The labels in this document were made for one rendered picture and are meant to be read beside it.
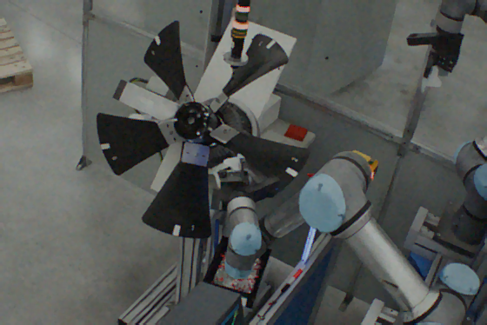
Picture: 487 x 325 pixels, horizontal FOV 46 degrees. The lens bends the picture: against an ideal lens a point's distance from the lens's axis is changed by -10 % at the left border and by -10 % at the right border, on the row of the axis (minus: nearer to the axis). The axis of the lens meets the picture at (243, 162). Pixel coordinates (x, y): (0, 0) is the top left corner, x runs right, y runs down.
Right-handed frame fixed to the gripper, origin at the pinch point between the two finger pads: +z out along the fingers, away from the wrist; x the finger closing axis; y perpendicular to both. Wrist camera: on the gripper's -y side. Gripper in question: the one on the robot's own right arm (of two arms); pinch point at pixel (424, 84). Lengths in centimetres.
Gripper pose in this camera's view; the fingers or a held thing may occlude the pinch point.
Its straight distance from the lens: 184.8
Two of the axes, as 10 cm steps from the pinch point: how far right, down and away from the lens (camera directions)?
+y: 8.5, 4.0, -3.4
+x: 5.1, -4.7, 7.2
